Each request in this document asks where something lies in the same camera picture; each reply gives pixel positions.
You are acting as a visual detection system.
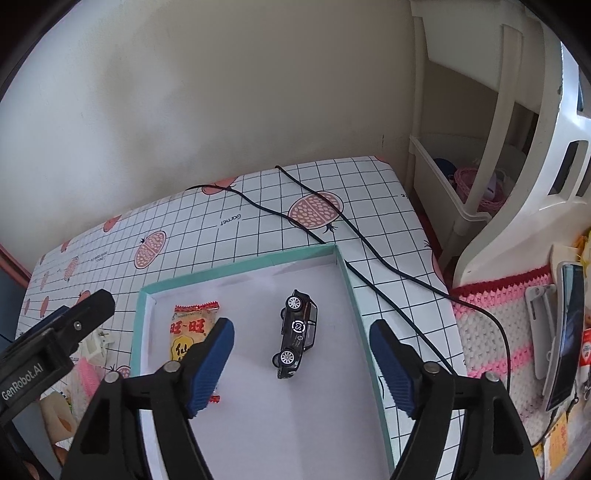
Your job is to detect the rice cracker snack packet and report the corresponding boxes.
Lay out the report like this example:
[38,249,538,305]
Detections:
[169,301,219,414]

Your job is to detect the pink comb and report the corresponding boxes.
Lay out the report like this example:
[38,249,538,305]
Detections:
[74,357,101,399]

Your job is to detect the beige lace cloth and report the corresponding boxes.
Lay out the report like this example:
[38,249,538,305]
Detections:
[39,392,78,444]

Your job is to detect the cream hair claw clip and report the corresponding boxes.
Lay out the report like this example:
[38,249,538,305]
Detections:
[79,329,114,367]

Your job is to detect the teal shallow box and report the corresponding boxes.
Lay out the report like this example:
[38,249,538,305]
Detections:
[131,245,394,479]

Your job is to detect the crocheted pink white cushion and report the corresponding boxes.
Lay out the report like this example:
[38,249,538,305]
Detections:
[450,266,591,478]

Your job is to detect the black toy car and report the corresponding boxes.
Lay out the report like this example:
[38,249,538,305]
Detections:
[271,289,318,379]

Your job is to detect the pomegranate grid tablecloth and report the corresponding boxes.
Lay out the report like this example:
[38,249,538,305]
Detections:
[15,155,469,480]

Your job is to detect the white phone stand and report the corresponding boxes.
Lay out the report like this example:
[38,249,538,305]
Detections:
[525,284,557,380]

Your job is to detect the smartphone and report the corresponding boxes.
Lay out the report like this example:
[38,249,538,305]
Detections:
[544,262,585,411]

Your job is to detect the pink woven basket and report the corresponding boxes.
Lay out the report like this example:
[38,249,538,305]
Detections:
[454,165,507,214]

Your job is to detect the white shelf unit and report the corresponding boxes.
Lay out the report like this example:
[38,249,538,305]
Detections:
[410,133,492,267]

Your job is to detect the white plastic chair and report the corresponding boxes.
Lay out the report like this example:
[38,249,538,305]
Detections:
[407,0,591,289]

